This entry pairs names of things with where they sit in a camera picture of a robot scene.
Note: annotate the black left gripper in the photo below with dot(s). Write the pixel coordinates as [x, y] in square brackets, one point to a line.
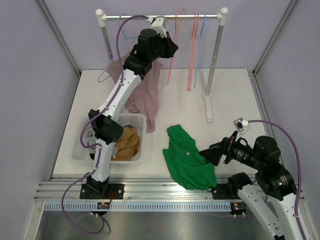
[170, 47]

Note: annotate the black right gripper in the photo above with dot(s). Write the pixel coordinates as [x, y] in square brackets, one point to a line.
[214, 153]

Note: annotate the green tank top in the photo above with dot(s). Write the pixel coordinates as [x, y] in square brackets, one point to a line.
[185, 165]

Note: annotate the mauve tank top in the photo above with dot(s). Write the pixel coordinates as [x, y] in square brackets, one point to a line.
[145, 97]

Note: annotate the mustard brown tank top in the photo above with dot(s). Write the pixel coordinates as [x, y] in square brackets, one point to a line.
[128, 145]

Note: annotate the grey tank top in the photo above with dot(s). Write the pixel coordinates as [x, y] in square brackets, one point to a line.
[90, 140]

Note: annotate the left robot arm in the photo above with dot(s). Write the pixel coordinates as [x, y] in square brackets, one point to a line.
[152, 44]

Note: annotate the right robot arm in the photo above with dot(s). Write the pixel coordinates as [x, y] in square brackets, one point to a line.
[277, 183]

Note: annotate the white clothes rack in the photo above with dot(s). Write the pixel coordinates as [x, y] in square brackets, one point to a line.
[207, 80]

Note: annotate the white plastic basket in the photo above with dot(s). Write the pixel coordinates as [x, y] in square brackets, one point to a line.
[79, 154]

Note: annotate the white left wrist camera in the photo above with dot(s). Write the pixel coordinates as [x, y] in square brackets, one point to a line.
[158, 24]

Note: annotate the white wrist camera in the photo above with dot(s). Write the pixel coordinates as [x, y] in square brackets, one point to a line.
[158, 24]
[242, 126]

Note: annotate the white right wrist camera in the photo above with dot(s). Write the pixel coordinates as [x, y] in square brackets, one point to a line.
[242, 126]

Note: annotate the white slotted cable duct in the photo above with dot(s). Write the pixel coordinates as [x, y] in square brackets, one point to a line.
[118, 206]

